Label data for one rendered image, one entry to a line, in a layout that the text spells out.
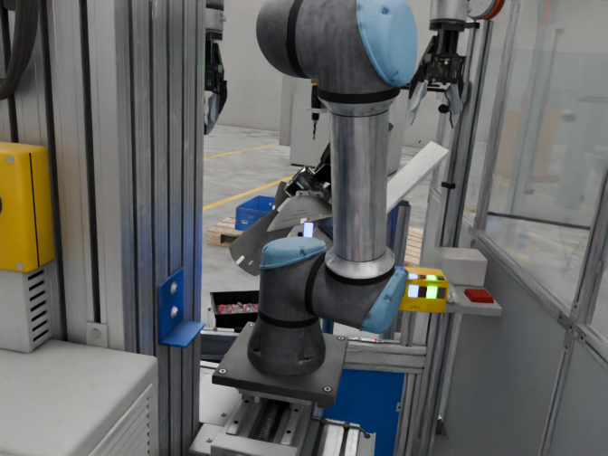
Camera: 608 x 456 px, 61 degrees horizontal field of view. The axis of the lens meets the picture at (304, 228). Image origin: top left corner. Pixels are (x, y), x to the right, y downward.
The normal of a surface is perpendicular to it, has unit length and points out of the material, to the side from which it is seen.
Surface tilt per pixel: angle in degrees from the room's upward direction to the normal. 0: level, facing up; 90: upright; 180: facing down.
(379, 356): 90
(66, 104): 90
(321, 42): 99
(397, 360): 90
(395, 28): 83
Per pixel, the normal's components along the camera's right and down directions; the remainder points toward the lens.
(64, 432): 0.07, -0.96
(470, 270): -0.02, 0.28
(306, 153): -0.39, 0.23
